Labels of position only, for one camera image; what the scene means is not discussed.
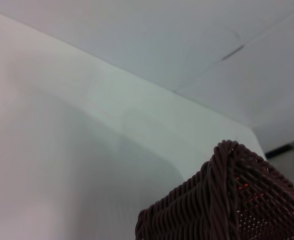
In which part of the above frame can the dark brown woven basket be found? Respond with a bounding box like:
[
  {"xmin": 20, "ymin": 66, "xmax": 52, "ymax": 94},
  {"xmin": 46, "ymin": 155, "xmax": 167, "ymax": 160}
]
[{"xmin": 135, "ymin": 139, "xmax": 294, "ymax": 240}]

